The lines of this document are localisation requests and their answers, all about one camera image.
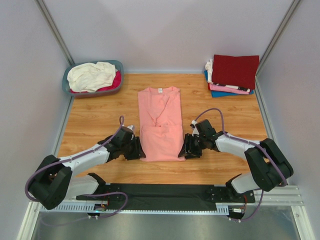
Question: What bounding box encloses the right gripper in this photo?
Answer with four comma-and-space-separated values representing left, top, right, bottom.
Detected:
177, 134, 206, 161

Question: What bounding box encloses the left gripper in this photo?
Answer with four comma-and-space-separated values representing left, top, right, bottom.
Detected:
120, 136, 146, 161

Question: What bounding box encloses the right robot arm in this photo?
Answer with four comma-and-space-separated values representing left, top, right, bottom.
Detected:
178, 119, 294, 202

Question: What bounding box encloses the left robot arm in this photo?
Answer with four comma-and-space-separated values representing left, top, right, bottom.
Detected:
25, 126, 146, 210

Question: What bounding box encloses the magenta t-shirt in basket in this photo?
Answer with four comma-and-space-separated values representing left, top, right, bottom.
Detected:
68, 71, 122, 94

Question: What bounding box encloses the blue folded t-shirt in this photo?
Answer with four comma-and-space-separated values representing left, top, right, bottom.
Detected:
203, 70, 254, 98

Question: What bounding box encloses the grey laundry basket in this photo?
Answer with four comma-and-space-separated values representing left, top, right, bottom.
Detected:
62, 60, 124, 98

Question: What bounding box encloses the pink printed folded t-shirt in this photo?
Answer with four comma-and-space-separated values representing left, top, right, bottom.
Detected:
208, 83, 251, 95

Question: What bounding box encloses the cream white t-shirt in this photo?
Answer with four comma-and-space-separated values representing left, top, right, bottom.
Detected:
67, 61, 118, 93

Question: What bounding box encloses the white folded t-shirt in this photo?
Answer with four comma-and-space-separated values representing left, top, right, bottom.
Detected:
205, 59, 213, 84

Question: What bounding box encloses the dark red folded t-shirt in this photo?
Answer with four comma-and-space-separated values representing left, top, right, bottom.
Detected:
212, 54, 260, 90

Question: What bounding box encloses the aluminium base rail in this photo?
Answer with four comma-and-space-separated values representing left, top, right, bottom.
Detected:
51, 185, 303, 216

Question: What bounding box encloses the right aluminium frame post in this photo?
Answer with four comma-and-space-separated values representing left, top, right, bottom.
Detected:
256, 0, 303, 76

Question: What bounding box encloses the aluminium frame post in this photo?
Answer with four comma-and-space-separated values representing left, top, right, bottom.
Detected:
256, 0, 303, 76
35, 0, 75, 65

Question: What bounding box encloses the left aluminium frame post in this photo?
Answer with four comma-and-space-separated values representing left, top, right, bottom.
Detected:
35, 0, 75, 65

